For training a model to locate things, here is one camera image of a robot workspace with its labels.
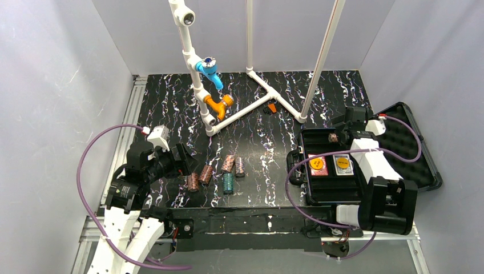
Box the red black chip stack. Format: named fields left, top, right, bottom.
left=186, top=172, right=199, bottom=192
left=199, top=165, right=213, bottom=186
left=328, top=133, right=338, bottom=143

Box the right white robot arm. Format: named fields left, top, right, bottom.
left=332, top=107, right=422, bottom=235

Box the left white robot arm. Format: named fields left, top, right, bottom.
left=88, top=141, right=198, bottom=273

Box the orange white chip stack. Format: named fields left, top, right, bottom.
left=221, top=155, right=236, bottom=174

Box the green blue chip stack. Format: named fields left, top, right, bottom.
left=223, top=173, right=234, bottom=195

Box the yellow dealer button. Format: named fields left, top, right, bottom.
left=335, top=156, right=350, bottom=170

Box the white card deck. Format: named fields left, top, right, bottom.
left=333, top=154, right=354, bottom=176

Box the black poker carrying case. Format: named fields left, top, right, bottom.
left=287, top=102, right=443, bottom=206

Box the yellow big blind button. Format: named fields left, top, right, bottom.
left=309, top=157, right=325, bottom=171

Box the red card deck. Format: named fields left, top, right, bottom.
left=309, top=156, right=329, bottom=176

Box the orange plastic faucet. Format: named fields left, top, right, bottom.
left=203, top=94, right=234, bottom=121

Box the small orange black clip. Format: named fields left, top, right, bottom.
left=264, top=103, right=278, bottom=114

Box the blue plastic faucet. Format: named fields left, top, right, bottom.
left=195, top=57, right=224, bottom=90

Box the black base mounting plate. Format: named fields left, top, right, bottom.
left=163, top=207, right=362, bottom=252

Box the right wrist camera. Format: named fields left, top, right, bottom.
left=365, top=115, right=386, bottom=136

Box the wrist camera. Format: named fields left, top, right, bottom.
left=147, top=125, right=170, bottom=152
left=365, top=115, right=386, bottom=136

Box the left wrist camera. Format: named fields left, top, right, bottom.
left=147, top=125, right=170, bottom=152

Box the aluminium frame rail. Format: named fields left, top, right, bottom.
left=71, top=75, right=148, bottom=273

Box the white pvc pipe frame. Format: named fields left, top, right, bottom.
left=168, top=0, right=346, bottom=137

